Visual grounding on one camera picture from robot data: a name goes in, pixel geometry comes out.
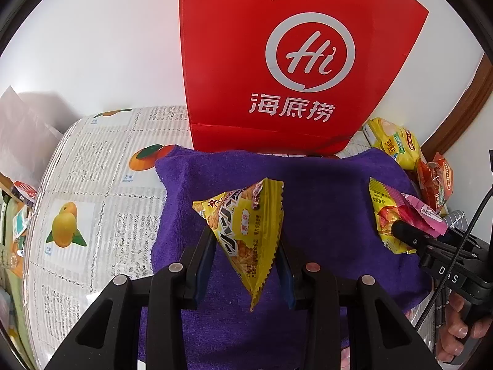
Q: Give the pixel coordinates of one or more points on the red paper shopping bag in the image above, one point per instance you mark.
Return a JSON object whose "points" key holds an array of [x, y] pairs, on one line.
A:
{"points": [[290, 76]]}

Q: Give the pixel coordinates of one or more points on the yellow chips bag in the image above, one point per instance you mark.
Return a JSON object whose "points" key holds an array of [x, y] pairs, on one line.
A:
{"points": [[396, 141]]}

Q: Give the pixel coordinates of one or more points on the white plastic shopping bag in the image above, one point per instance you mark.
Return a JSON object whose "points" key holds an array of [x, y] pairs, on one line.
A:
{"points": [[27, 143]]}

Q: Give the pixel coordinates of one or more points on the fruit print tablecloth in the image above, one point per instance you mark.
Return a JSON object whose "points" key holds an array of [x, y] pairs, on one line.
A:
{"points": [[93, 218]]}

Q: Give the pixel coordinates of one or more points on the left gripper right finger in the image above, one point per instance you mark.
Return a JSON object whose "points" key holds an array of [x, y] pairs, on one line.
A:
{"points": [[290, 263]]}

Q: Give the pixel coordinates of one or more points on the person right hand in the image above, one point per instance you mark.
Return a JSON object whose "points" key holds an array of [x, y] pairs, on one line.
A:
{"points": [[454, 330]]}

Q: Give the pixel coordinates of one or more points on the pink yellow candy bag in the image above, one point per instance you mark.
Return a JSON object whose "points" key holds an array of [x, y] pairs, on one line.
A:
{"points": [[390, 205]]}

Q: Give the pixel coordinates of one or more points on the purple towel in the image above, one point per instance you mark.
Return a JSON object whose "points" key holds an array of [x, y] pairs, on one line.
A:
{"points": [[328, 216]]}

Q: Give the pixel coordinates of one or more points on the orange chips bag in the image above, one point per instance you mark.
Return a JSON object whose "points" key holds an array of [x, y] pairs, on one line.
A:
{"points": [[436, 181]]}

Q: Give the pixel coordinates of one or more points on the yellow triangular snack pack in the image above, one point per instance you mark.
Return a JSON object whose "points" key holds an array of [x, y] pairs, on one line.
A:
{"points": [[247, 223]]}

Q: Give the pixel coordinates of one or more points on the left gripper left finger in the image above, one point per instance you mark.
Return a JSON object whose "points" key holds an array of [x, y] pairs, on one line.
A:
{"points": [[198, 260]]}

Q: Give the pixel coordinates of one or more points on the brown wooden door frame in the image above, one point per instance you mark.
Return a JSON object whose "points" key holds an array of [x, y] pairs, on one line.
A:
{"points": [[463, 114]]}

